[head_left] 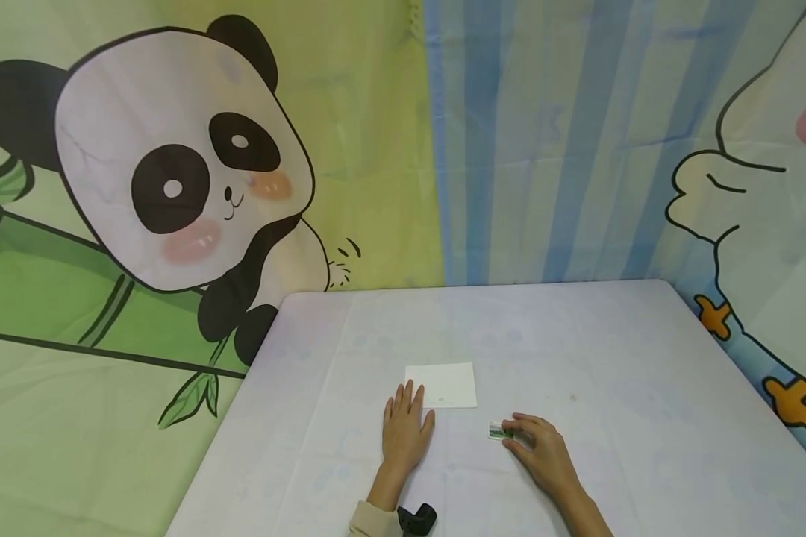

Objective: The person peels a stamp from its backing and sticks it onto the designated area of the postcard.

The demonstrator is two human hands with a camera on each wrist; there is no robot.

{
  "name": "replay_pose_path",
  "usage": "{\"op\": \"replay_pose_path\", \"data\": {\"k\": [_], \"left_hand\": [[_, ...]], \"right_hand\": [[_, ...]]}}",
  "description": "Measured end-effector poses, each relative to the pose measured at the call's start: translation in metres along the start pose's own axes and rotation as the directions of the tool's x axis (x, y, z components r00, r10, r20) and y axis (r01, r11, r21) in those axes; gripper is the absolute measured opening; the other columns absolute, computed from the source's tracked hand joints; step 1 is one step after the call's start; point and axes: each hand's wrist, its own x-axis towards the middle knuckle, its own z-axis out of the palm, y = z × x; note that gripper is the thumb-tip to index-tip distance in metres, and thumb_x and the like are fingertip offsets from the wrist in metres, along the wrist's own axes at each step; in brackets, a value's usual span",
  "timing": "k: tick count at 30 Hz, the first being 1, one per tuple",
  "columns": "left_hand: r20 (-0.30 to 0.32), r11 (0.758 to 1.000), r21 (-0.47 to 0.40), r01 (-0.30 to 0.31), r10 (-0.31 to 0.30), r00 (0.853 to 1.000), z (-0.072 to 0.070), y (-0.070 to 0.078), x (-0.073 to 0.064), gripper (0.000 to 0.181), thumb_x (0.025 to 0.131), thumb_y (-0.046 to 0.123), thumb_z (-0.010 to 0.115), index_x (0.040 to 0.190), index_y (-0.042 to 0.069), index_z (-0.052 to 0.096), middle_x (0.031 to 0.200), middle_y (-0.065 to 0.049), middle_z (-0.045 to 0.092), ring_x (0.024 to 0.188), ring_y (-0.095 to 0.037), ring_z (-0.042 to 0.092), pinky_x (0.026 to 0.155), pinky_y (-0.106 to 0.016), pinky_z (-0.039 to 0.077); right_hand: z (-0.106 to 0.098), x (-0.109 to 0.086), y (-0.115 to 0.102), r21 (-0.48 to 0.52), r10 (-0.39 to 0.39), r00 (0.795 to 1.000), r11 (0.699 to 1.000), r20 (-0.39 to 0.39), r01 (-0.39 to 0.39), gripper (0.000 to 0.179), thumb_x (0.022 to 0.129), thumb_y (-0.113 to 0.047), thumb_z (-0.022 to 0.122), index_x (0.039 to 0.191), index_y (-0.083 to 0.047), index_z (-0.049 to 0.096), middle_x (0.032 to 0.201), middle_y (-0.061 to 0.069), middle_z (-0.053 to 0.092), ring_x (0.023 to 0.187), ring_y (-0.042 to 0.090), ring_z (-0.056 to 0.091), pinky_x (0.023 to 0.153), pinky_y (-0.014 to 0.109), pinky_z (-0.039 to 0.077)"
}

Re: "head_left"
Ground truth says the person's right hand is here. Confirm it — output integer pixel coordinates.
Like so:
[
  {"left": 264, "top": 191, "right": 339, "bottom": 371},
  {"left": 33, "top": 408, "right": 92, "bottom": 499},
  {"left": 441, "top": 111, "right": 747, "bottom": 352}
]
[{"left": 500, "top": 412, "right": 583, "bottom": 502}]

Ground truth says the person's left hand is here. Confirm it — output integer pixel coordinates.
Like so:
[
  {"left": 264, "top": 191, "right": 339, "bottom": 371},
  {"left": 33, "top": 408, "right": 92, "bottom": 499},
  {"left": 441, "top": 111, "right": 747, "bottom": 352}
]
[{"left": 381, "top": 379, "right": 437, "bottom": 478}]

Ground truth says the person's right forearm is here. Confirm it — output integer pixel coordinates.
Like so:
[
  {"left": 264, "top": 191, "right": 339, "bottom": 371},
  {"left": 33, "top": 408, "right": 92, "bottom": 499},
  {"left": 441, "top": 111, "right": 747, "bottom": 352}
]
[{"left": 554, "top": 482, "right": 614, "bottom": 537}]

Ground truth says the person's left forearm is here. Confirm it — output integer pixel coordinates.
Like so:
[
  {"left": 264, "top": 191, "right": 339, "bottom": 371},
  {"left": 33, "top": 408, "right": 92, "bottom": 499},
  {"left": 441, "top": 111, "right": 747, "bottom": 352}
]
[{"left": 347, "top": 464, "right": 412, "bottom": 537}]

